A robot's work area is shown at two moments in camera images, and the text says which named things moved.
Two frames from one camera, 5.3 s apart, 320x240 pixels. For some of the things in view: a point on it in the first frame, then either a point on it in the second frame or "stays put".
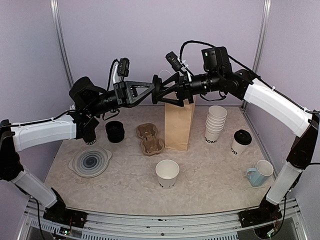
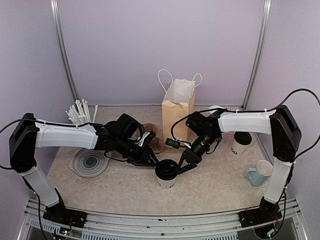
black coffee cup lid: [243, 137] stays put
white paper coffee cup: [237, 148] stays put
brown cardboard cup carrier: [151, 145] stays put
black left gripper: [126, 93] -> [145, 157]
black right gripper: [183, 91] -> [192, 158]
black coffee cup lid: [157, 83] -> [166, 169]
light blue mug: [259, 175] stays put
